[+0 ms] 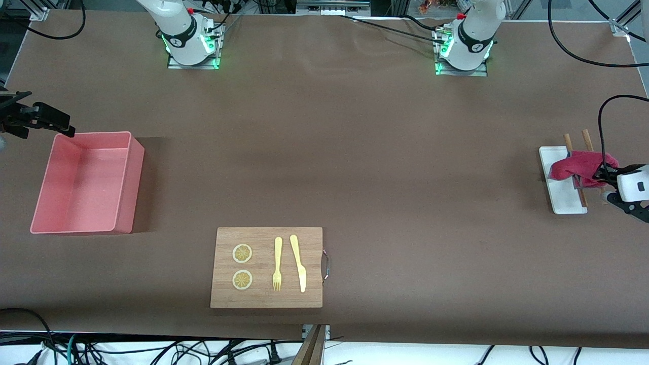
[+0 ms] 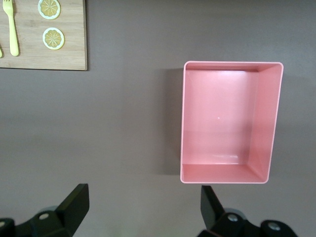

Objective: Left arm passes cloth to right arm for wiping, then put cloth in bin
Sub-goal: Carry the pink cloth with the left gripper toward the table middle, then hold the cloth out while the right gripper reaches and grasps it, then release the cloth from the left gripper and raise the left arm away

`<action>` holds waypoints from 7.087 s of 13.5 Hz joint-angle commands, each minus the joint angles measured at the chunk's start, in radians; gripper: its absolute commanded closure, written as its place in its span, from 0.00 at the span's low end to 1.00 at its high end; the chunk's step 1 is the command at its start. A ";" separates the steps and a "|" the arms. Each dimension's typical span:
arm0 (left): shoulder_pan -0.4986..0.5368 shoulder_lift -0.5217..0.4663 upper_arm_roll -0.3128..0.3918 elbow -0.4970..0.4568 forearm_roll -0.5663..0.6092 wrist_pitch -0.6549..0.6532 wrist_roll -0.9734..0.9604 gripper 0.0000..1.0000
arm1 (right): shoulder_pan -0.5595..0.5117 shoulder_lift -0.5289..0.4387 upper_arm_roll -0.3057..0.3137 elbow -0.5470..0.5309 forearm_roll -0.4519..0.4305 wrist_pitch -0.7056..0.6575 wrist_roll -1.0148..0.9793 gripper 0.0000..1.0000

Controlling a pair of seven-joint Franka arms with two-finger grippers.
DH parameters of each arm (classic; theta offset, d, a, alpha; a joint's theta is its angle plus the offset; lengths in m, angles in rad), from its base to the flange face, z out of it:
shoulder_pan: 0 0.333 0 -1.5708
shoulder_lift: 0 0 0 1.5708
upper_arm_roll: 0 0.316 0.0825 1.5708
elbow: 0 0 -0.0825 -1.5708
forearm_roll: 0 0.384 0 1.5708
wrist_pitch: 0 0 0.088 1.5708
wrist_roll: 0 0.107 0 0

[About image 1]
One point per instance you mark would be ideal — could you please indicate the wooden post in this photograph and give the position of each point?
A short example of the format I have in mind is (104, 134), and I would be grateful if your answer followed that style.
(310, 352)

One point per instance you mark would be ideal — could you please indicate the yellow plastic knife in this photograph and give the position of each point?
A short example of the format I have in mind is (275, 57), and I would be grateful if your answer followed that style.
(299, 263)

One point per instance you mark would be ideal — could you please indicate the wooden cutting board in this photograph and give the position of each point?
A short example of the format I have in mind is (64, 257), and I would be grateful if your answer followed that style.
(263, 300)

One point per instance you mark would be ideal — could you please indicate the aluminium frame profile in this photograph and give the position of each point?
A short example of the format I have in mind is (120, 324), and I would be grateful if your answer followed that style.
(39, 10)

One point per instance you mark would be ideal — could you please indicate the yellow plastic fork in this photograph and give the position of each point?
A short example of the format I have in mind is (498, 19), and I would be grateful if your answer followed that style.
(278, 253)

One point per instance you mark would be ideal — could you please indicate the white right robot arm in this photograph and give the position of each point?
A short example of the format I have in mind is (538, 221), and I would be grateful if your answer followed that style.
(182, 40)

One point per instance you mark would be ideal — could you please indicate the pink plastic bin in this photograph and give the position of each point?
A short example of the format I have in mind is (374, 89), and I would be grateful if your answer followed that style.
(86, 192)

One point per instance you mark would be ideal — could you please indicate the grey power strip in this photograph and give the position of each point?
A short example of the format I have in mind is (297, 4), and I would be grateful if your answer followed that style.
(332, 6)

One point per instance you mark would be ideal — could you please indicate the aluminium frame bracket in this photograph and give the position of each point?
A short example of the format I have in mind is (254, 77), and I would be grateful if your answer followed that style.
(621, 28)

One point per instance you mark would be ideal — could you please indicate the lemon slice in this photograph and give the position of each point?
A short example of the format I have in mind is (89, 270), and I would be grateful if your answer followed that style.
(242, 280)
(242, 253)

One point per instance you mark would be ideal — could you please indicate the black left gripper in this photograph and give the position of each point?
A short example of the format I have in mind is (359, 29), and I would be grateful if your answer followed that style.
(606, 174)

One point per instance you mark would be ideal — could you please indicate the pink fleece cloth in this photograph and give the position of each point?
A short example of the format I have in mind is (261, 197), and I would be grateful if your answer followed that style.
(578, 165)

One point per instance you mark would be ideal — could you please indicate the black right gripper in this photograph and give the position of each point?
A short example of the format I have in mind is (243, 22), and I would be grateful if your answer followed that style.
(20, 116)

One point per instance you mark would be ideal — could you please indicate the small metal bracket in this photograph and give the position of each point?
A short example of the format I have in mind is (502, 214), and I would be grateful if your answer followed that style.
(325, 330)

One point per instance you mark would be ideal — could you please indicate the white cloth rack base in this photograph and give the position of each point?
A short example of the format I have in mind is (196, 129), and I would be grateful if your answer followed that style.
(563, 196)

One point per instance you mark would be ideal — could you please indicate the black power plug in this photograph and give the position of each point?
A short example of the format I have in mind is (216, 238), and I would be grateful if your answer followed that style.
(275, 356)

